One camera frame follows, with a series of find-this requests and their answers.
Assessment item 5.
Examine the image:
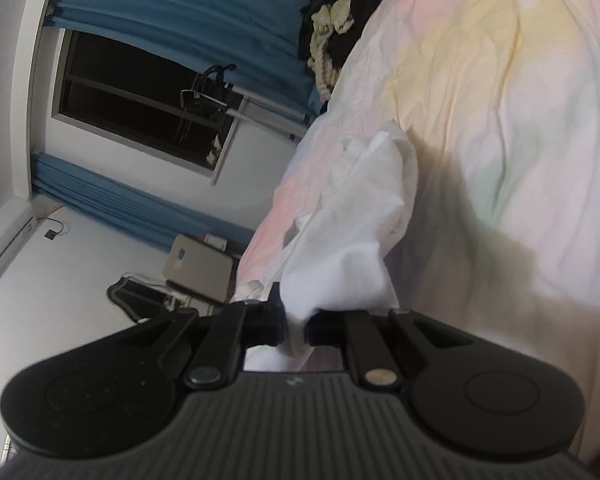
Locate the pastel bed sheet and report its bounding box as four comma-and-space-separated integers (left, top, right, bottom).
234, 0, 600, 467

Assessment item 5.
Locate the dark window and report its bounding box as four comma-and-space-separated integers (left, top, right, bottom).
51, 29, 237, 177

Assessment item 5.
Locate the wide blue curtain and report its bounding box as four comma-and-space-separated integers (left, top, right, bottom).
44, 0, 342, 123

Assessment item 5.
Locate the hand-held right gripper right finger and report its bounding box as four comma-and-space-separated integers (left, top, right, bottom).
304, 308, 475, 389

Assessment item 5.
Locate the white air conditioner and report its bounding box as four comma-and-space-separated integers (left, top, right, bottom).
0, 214, 37, 297

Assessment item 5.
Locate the tripod stand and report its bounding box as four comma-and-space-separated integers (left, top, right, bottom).
179, 62, 303, 147

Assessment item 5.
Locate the beige chair with black frame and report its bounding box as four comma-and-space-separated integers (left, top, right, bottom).
161, 233, 237, 307

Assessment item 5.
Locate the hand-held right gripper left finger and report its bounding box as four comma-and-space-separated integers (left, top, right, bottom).
134, 282, 287, 391

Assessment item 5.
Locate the narrow blue curtain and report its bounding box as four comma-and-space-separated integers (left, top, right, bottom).
31, 152, 257, 257

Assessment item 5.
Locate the white garment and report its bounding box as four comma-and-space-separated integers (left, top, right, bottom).
231, 129, 421, 372

